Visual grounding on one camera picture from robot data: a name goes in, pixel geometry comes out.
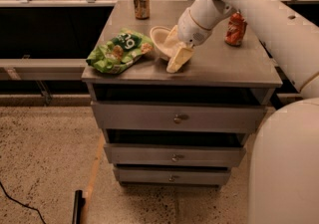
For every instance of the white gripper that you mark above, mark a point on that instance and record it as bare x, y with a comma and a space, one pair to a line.
191, 31

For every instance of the white paper bowl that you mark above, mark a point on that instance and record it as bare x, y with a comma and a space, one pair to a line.
158, 35

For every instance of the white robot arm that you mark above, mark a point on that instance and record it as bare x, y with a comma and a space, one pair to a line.
284, 165

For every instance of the green rice chip bag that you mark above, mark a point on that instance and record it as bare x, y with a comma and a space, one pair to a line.
120, 53

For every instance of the orange soda can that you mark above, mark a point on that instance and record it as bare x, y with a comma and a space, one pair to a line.
235, 30

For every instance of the gold soda can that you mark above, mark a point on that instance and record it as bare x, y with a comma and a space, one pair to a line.
142, 9

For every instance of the grey drawer cabinet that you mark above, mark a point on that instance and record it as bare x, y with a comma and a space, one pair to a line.
218, 75

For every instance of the top grey drawer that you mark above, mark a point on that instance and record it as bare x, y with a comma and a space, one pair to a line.
178, 118

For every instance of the grey drawer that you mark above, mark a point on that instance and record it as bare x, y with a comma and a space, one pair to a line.
189, 177
178, 118
147, 154

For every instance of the middle grey drawer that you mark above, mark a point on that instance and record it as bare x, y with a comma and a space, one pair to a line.
147, 154

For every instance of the bottom grey drawer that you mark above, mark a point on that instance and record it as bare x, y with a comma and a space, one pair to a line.
189, 177

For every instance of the black floor bar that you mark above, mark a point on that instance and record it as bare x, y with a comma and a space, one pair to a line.
79, 202

